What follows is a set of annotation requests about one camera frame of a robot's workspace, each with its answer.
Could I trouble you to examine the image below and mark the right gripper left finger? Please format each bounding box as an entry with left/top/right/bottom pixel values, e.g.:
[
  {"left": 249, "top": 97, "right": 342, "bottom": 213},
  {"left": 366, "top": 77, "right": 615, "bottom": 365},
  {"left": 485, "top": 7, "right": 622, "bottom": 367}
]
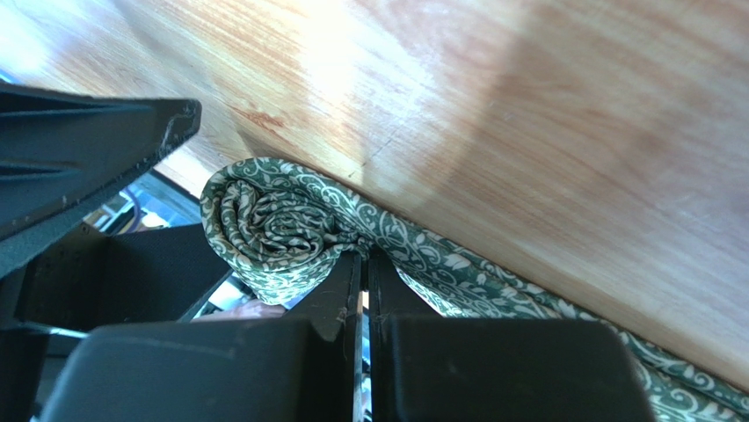
[{"left": 41, "top": 253, "right": 362, "bottom": 421}]

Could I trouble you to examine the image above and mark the green floral patterned tie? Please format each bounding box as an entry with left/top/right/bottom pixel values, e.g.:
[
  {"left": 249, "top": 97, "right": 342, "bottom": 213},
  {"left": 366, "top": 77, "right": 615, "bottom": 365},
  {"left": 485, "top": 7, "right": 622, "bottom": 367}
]
[{"left": 199, "top": 156, "right": 749, "bottom": 422}]

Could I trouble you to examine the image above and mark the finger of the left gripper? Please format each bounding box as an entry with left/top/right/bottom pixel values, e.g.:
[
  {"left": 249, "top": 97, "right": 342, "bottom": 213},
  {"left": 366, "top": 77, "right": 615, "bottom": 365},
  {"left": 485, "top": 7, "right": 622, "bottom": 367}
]
[
  {"left": 1, "top": 223, "right": 230, "bottom": 338},
  {"left": 1, "top": 83, "right": 202, "bottom": 275}
]

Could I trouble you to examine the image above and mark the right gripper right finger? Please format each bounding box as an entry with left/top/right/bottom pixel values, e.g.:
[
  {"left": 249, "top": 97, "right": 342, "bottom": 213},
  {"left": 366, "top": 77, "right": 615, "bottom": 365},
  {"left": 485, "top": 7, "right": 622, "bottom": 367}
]
[{"left": 368, "top": 251, "right": 654, "bottom": 421}]

